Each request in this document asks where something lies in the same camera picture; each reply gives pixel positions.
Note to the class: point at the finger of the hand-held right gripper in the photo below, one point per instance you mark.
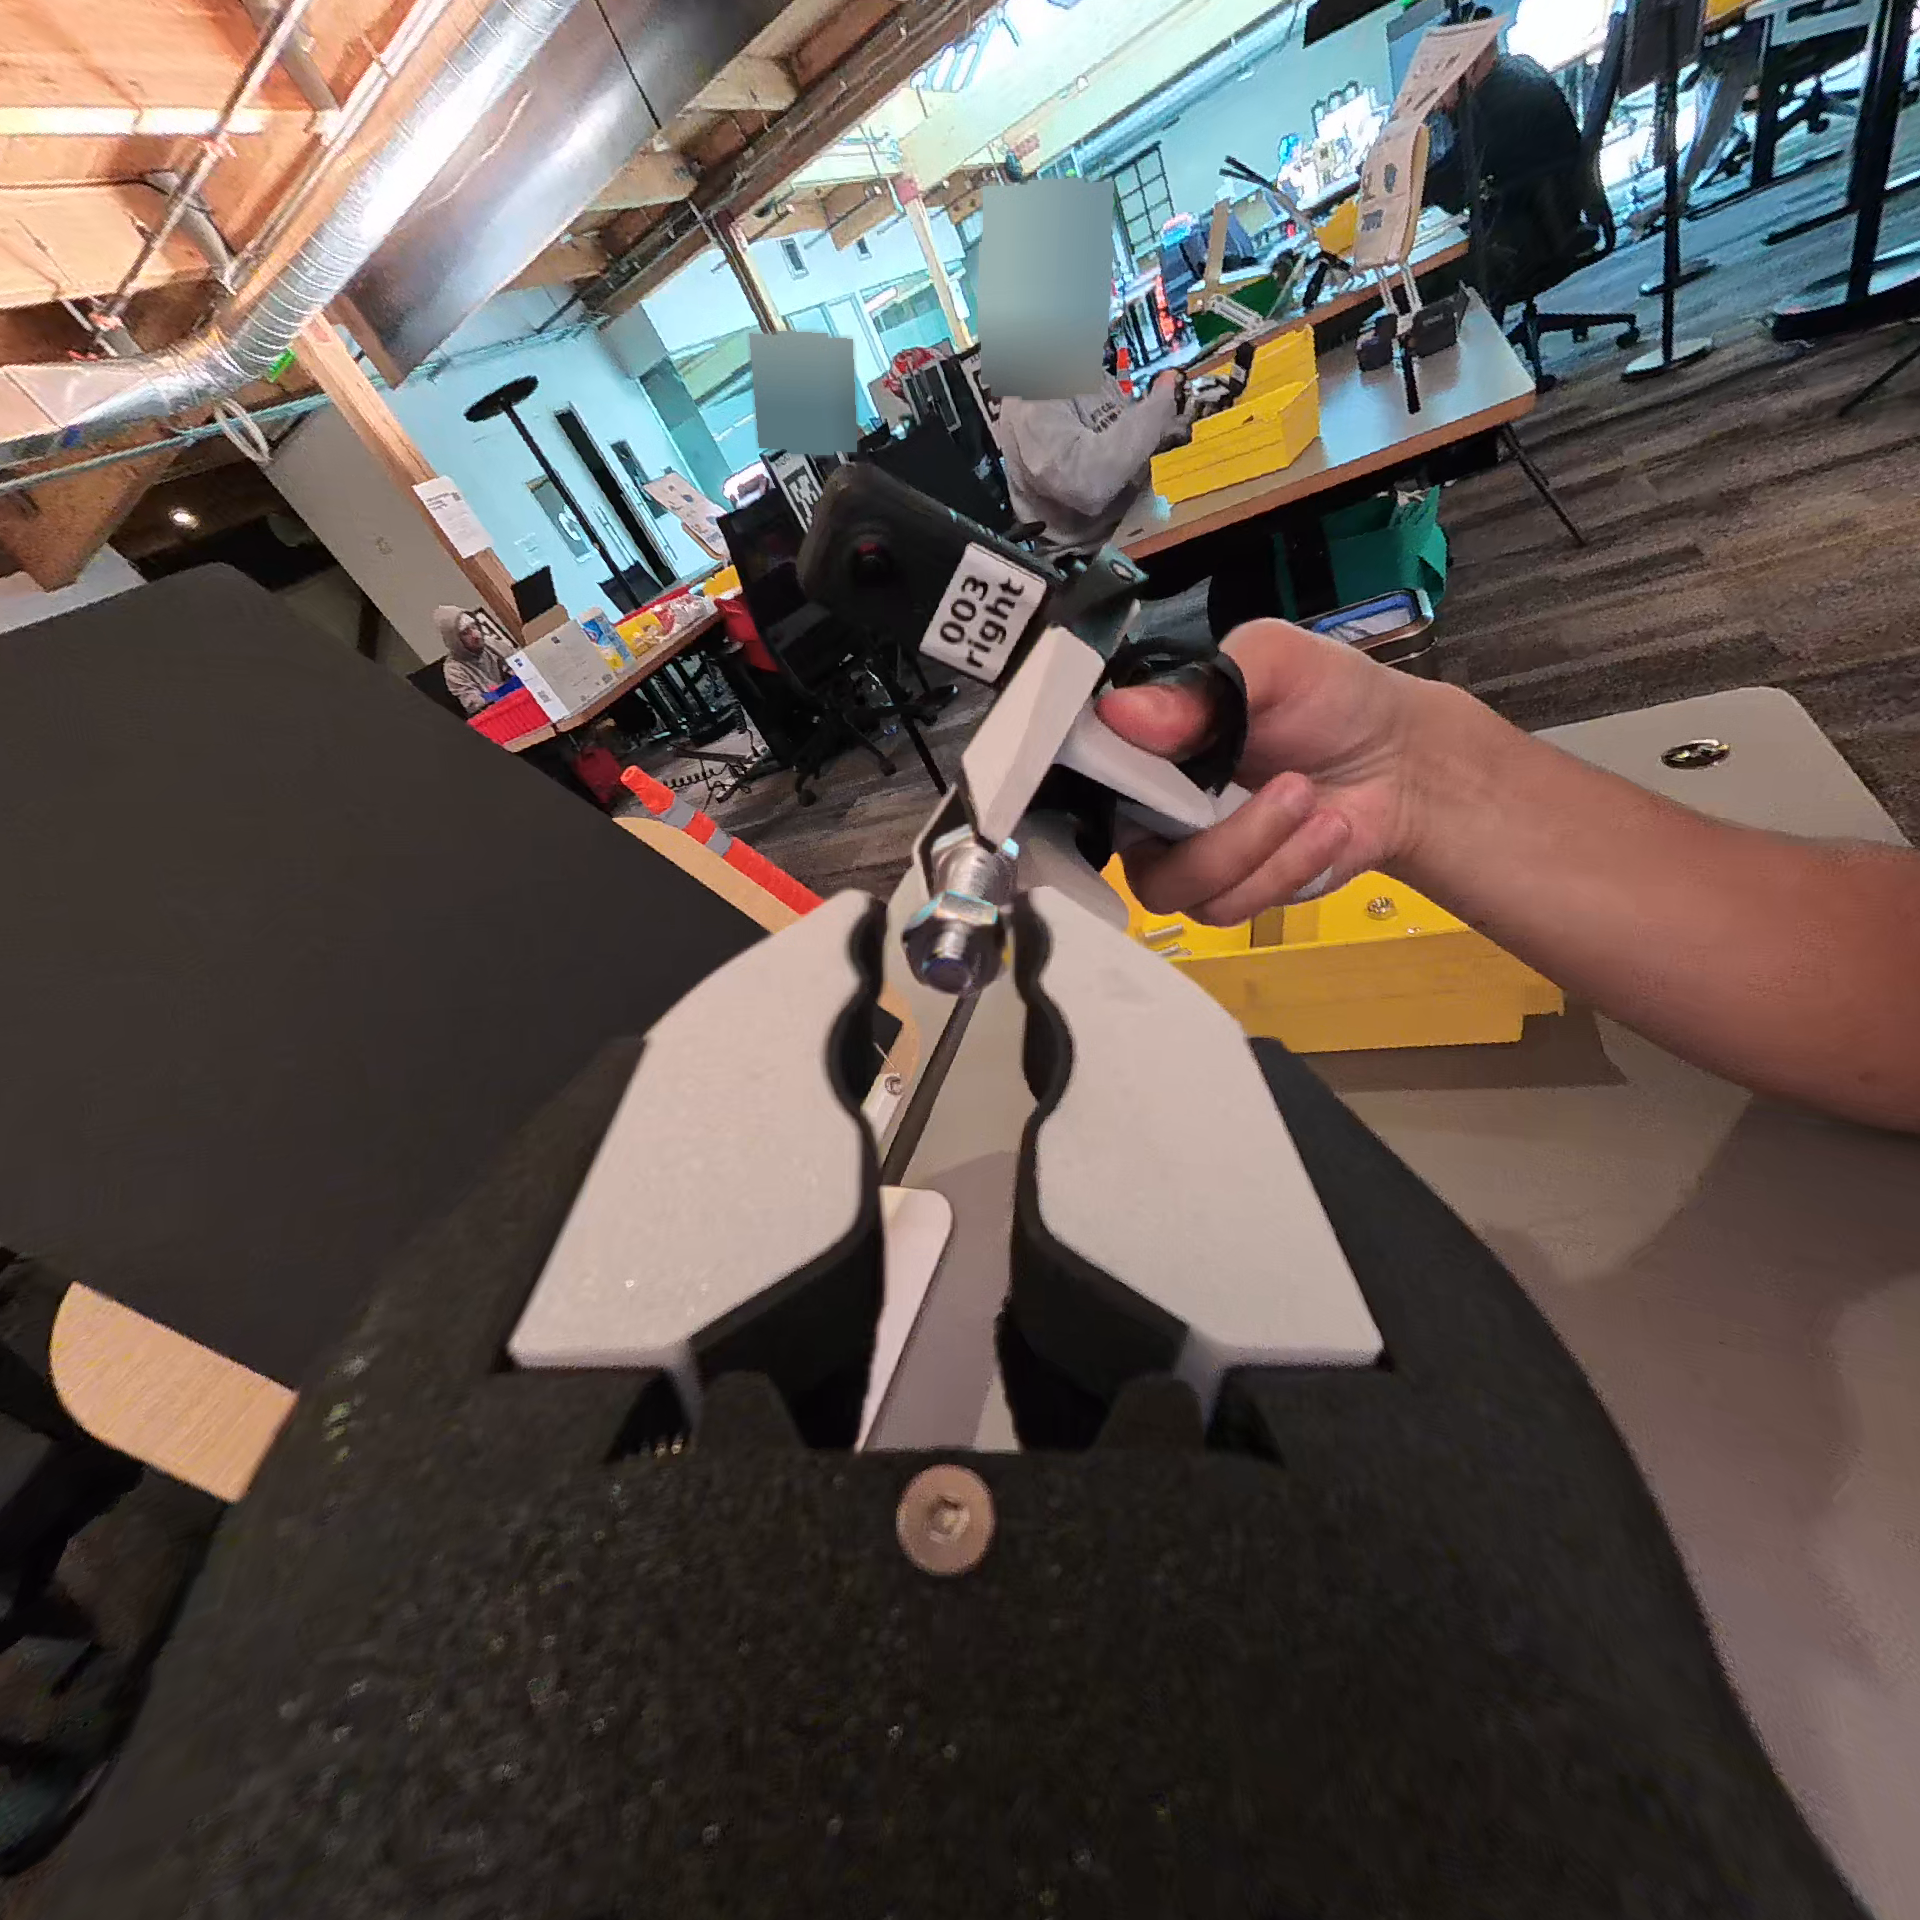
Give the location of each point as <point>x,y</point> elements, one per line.
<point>1044,721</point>
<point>1078,888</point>

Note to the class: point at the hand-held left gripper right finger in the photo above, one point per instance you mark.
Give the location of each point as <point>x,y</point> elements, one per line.
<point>1201,1184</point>

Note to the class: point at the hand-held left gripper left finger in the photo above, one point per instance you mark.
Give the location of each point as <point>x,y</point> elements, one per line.
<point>721,1184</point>

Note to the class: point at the steel hex bolt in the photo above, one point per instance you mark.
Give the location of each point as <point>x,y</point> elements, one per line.
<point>957,953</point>

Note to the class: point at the yellow plastic bin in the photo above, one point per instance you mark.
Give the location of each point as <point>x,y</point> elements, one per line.
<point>1395,975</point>

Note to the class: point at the person's right forearm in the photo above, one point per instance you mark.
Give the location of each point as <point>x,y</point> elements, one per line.
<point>1652,930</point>

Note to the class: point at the grey desk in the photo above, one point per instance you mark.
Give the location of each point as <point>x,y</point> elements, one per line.
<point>1652,1276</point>

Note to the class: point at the person's right hand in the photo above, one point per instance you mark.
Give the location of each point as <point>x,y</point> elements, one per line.
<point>1350,750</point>

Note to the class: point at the black-framed marker sign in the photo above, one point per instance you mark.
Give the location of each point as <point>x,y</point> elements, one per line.
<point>796,488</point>

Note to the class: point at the cluttered wooden table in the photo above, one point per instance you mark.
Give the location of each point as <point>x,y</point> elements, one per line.
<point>629,660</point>

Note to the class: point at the orange traffic cone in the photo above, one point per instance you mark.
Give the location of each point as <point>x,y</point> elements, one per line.
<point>721,839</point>

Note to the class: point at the stacked yellow bins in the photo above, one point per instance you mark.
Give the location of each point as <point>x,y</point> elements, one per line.
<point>1245,428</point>

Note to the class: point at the green bag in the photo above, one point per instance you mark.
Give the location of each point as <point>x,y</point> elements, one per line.
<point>1382,546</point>

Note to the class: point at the black lamp stand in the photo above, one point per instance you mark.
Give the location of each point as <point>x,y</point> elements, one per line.
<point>503,399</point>

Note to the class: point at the wooden work table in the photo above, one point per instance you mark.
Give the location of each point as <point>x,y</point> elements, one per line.
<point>1426,406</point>

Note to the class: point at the black panel with wooden edge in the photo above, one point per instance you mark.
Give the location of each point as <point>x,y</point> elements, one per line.
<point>300,900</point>

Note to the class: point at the black ceiling beam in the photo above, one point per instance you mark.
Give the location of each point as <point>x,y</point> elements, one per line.
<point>524,164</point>

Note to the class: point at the silver spiral duct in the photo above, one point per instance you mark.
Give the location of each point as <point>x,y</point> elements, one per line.
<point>300,283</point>

